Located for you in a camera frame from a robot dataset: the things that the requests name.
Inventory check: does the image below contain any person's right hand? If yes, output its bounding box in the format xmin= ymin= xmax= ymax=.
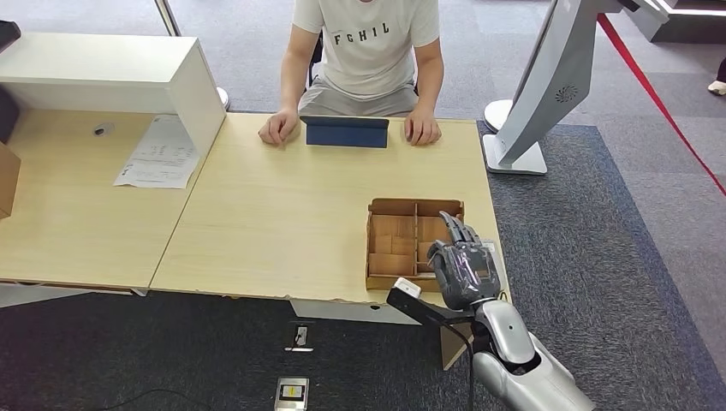
xmin=258 ymin=109 xmax=301 ymax=147

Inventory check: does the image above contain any person's left hand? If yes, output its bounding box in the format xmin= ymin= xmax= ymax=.
xmin=403 ymin=107 xmax=443 ymax=147

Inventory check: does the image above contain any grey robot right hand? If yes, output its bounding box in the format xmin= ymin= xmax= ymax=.
xmin=426 ymin=211 xmax=503 ymax=312

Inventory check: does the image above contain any grey card reader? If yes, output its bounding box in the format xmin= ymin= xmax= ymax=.
xmin=479 ymin=239 xmax=509 ymax=301

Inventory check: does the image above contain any person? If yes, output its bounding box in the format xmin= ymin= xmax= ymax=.
xmin=258 ymin=0 xmax=446 ymax=147

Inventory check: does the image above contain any blue tablet case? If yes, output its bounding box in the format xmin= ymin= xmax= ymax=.
xmin=299 ymin=115 xmax=390 ymax=150

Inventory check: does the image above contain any wooden compartment organizer box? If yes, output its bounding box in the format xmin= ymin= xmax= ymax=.
xmin=366 ymin=198 xmax=467 ymax=293

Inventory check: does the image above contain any black office chair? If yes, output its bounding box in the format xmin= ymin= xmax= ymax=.
xmin=306 ymin=28 xmax=421 ymax=97

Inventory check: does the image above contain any white round floor base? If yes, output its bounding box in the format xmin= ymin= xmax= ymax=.
xmin=485 ymin=98 xmax=515 ymax=133

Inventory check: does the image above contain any wooden desk leg panel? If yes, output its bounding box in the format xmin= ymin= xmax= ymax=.
xmin=440 ymin=324 xmax=474 ymax=371

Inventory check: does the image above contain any printed paper sheet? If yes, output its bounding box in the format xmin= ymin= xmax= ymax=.
xmin=113 ymin=113 xmax=200 ymax=190

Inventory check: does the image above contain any white desk drawer unit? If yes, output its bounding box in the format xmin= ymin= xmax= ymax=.
xmin=289 ymin=299 xmax=424 ymax=327

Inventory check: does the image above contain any grey kiosk stand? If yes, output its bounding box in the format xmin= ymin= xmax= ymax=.
xmin=482 ymin=0 xmax=628 ymax=176

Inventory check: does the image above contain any white pole stand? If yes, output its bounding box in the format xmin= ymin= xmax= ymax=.
xmin=154 ymin=0 xmax=231 ymax=110

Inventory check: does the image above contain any floor power socket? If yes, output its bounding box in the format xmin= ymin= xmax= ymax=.
xmin=285 ymin=322 xmax=315 ymax=353

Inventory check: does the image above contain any white desk shelf riser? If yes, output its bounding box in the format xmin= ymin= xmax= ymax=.
xmin=0 ymin=32 xmax=228 ymax=157

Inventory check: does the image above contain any silver floor box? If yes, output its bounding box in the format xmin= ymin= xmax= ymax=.
xmin=274 ymin=376 xmax=311 ymax=411

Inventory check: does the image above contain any dark speckled floor rug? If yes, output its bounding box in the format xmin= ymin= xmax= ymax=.
xmin=0 ymin=120 xmax=726 ymax=411

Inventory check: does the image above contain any brown cardboard box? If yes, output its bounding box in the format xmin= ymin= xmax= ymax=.
xmin=0 ymin=141 xmax=22 ymax=220

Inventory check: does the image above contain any grey display platform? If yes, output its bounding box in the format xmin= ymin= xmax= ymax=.
xmin=623 ymin=0 xmax=726 ymax=44

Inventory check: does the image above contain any black device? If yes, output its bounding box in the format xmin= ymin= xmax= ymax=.
xmin=0 ymin=20 xmax=22 ymax=51

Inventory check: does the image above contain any white desk underside panel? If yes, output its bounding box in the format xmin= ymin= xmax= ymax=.
xmin=0 ymin=282 xmax=147 ymax=309

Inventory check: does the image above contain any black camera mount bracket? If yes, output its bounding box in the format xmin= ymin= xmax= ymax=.
xmin=386 ymin=287 xmax=478 ymax=327

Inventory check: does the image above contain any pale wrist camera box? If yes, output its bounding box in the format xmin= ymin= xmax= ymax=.
xmin=392 ymin=277 xmax=424 ymax=300

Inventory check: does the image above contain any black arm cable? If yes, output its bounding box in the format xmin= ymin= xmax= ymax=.
xmin=448 ymin=322 xmax=478 ymax=411

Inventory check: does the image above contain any black floor cable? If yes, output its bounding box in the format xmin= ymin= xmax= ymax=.
xmin=107 ymin=388 xmax=211 ymax=411

